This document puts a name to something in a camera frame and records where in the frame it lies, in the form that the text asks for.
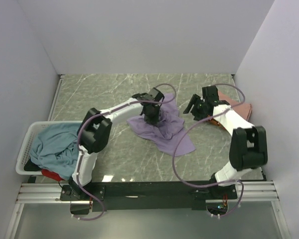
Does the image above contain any purple t shirt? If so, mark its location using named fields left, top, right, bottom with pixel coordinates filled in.
left=127, top=93, right=195, bottom=157

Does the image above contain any light blue t shirt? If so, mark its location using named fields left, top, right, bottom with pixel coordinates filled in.
left=29, top=122, right=80, bottom=180

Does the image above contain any aluminium rail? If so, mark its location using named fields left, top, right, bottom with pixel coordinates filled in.
left=16, top=181, right=280, bottom=204

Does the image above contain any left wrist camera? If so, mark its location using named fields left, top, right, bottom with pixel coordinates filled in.
left=149, top=87, right=164, bottom=102

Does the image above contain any folded pink t shirt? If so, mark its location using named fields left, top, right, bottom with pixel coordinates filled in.
left=209, top=90, right=253, bottom=131

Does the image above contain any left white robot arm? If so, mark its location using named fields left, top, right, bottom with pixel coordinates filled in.
left=69, top=93, right=164, bottom=200

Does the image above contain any black garment in basket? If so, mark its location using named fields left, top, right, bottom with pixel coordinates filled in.
left=23, top=160, right=41, bottom=172

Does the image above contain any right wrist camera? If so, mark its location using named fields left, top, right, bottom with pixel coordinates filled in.
left=202, top=86, right=219, bottom=102

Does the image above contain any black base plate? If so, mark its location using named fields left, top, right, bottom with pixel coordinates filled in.
left=60, top=181, right=238, bottom=214

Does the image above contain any white laundry basket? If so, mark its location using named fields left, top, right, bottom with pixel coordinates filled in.
left=15, top=120, right=82, bottom=176

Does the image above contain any red garment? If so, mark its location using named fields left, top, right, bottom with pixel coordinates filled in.
left=41, top=169, right=63, bottom=182

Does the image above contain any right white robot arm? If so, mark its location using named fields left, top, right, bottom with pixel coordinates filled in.
left=183, top=94, right=268, bottom=194

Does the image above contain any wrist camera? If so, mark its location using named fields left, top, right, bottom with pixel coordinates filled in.
left=149, top=87, right=164, bottom=102
left=202, top=86, right=219, bottom=102

